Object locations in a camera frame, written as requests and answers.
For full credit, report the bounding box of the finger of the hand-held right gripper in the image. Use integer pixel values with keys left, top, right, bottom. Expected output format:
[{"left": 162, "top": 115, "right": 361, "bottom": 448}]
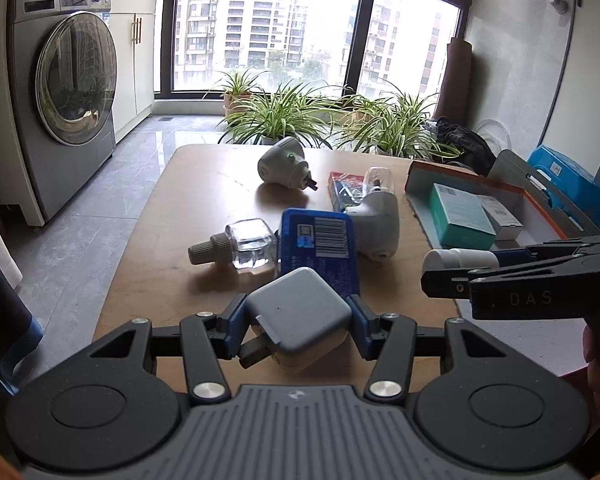
[
  {"left": 421, "top": 260, "right": 600, "bottom": 321},
  {"left": 495, "top": 234, "right": 600, "bottom": 267}
]

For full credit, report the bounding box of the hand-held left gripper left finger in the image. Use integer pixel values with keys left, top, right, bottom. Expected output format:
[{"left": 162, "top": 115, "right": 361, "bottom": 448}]
[{"left": 87, "top": 292, "right": 254, "bottom": 406}]

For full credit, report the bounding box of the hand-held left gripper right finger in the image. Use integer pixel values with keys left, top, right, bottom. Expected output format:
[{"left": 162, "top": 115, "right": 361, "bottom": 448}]
[{"left": 346, "top": 295, "right": 510, "bottom": 404}]

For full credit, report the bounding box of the white capped bottle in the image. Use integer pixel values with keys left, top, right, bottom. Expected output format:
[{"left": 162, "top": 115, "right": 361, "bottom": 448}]
[{"left": 422, "top": 248, "right": 501, "bottom": 281}]

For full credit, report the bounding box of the grey charger adapter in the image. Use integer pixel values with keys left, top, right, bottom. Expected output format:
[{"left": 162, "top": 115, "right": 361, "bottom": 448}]
[{"left": 238, "top": 267, "right": 353, "bottom": 373}]

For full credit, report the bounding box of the blue barcode box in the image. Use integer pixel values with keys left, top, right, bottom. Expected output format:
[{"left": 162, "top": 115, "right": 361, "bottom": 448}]
[{"left": 278, "top": 208, "right": 363, "bottom": 306}]

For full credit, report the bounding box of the white diffuser with clear bottle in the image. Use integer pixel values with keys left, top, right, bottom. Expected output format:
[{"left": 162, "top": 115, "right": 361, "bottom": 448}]
[{"left": 347, "top": 166, "right": 401, "bottom": 262}]

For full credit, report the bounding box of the orange-rimmed cardboard box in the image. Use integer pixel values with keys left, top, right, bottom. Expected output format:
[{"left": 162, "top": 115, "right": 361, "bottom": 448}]
[{"left": 405, "top": 160, "right": 586, "bottom": 253}]

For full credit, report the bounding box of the small white box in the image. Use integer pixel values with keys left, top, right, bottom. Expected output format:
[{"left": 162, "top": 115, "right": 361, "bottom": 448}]
[{"left": 477, "top": 195, "right": 524, "bottom": 241}]

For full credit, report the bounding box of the teal box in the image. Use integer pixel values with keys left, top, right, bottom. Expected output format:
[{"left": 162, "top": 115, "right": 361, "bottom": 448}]
[{"left": 428, "top": 183, "right": 497, "bottom": 251}]

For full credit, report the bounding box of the glass bottle with beige cap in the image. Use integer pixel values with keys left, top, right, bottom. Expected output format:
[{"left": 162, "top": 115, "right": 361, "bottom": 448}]
[{"left": 188, "top": 218, "right": 281, "bottom": 276}]

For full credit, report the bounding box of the blue plastic stool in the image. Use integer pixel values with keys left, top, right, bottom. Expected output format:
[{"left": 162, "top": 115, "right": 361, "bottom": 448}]
[{"left": 527, "top": 145, "right": 600, "bottom": 226}]

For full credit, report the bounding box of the black bag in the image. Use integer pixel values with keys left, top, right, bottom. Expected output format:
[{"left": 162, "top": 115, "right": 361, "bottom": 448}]
[{"left": 427, "top": 117, "right": 498, "bottom": 176}]

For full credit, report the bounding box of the white fan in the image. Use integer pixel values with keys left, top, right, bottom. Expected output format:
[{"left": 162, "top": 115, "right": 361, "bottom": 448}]
[{"left": 475, "top": 119, "right": 515, "bottom": 157}]

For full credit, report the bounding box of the red and blue card box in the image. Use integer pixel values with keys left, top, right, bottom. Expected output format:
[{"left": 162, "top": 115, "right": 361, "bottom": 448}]
[{"left": 328, "top": 171, "right": 376, "bottom": 211}]

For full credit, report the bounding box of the round white plug-in diffuser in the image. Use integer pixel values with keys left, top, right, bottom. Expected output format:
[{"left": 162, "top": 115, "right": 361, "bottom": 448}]
[{"left": 257, "top": 136, "right": 318, "bottom": 192}]

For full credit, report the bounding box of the brown rolled mat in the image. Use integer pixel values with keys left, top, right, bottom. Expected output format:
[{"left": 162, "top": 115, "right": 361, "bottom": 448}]
[{"left": 435, "top": 40, "right": 473, "bottom": 126}]

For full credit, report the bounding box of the spider plant in white pot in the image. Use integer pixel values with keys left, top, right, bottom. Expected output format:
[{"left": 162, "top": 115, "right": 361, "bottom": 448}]
[{"left": 217, "top": 82, "right": 343, "bottom": 151}]

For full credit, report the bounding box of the spider plant in terracotta pot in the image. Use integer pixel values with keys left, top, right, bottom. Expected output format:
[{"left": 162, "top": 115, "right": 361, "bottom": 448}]
[{"left": 205, "top": 67, "right": 271, "bottom": 121}]

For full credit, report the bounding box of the dark-framed window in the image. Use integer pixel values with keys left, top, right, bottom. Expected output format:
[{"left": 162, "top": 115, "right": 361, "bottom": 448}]
[{"left": 162, "top": 0, "right": 476, "bottom": 98}]

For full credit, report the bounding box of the silver washing machine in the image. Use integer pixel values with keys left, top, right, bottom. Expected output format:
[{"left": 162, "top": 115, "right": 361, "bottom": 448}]
[{"left": 5, "top": 0, "right": 118, "bottom": 226}]

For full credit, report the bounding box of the wall-mounted fixture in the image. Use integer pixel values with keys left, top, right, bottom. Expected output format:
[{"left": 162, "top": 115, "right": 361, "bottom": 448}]
[{"left": 530, "top": 0, "right": 571, "bottom": 15}]

